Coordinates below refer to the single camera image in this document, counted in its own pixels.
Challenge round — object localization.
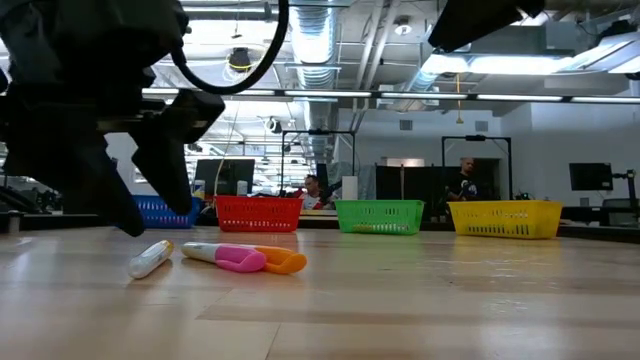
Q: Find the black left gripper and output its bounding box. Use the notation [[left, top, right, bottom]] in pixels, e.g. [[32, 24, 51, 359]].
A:
[[0, 0, 195, 239]]

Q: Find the small yellow cap marker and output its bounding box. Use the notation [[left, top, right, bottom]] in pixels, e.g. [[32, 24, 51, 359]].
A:
[[128, 239, 176, 280]]

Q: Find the small pink cap marker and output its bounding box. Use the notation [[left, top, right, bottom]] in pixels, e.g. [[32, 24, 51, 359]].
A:
[[180, 242, 268, 274]]

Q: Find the small orange cap marker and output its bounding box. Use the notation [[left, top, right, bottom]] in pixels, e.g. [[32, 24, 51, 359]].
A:
[[239, 244, 309, 276]]

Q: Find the white building column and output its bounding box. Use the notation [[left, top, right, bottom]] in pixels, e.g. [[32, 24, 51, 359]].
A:
[[105, 130, 139, 197]]

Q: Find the blue plastic basket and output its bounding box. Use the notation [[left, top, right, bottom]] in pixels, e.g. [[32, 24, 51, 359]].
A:
[[130, 193, 204, 230]]

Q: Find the black computer monitor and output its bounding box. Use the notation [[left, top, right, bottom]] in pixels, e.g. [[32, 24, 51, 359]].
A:
[[193, 158, 257, 197]]

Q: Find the red plastic basket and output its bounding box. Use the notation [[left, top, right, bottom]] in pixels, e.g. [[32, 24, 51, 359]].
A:
[[214, 195, 305, 234]]

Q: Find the person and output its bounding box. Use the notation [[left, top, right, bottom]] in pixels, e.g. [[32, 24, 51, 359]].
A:
[[298, 174, 335, 211], [444, 157, 482, 202]]

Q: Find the green plastic basket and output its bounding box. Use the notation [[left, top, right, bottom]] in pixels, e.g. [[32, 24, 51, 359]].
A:
[[334, 199, 426, 236]]

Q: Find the black partition screen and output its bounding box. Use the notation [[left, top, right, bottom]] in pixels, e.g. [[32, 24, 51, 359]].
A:
[[374, 164, 501, 221]]

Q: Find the yellow plastic basket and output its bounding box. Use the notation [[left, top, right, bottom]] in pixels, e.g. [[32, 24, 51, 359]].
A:
[[447, 199, 564, 240]]

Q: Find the small black monitor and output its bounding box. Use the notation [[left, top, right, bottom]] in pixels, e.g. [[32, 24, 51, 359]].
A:
[[568, 162, 615, 192]]

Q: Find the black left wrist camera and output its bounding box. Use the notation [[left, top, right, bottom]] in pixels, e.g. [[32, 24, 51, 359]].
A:
[[162, 88, 227, 147]]

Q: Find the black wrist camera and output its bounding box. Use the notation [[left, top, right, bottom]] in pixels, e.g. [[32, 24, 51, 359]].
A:
[[428, 0, 547, 54], [162, 88, 227, 147]]

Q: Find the black round device yellow cable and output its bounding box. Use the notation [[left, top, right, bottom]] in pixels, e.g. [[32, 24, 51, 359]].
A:
[[227, 46, 253, 74]]

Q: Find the black metal frame stand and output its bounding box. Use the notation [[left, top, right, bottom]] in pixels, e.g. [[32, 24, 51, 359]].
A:
[[280, 129, 357, 197], [440, 134, 513, 201]]

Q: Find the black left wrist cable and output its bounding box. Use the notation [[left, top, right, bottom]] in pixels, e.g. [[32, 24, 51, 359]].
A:
[[171, 0, 292, 97]]

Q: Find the yellow hanging cord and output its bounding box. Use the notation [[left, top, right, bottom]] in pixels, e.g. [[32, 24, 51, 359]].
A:
[[453, 73, 464, 125]]

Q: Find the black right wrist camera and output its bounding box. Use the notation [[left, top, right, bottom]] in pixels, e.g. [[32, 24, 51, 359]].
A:
[[428, 0, 547, 54]]

